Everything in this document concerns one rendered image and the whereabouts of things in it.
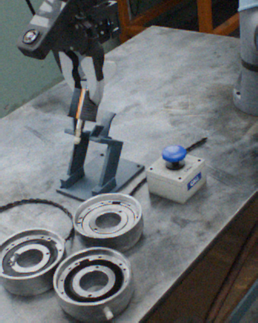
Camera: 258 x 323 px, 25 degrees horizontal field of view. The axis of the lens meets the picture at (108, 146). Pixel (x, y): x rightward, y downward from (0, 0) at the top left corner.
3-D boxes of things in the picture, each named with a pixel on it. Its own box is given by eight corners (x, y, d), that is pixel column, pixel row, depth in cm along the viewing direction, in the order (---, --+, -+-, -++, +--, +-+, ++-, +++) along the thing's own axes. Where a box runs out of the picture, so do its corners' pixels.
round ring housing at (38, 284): (24, 312, 78) (18, 291, 76) (-15, 276, 85) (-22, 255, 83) (84, 269, 83) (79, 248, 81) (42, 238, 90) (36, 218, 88)
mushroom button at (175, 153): (179, 184, 93) (176, 158, 90) (159, 178, 95) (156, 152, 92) (193, 171, 95) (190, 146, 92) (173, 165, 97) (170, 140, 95)
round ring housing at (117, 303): (51, 284, 82) (44, 263, 79) (119, 258, 84) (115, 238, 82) (71, 338, 73) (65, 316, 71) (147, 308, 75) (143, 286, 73)
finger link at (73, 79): (101, 89, 98) (97, 39, 92) (78, 104, 94) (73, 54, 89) (87, 84, 100) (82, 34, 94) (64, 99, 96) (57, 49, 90)
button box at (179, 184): (183, 204, 92) (181, 180, 89) (148, 191, 96) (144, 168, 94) (210, 178, 97) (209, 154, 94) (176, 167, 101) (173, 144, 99)
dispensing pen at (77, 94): (55, 168, 93) (77, 65, 92) (72, 168, 97) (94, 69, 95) (65, 171, 92) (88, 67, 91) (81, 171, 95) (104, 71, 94)
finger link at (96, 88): (128, 93, 94) (115, 40, 90) (106, 110, 91) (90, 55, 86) (114, 91, 96) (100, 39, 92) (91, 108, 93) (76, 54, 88)
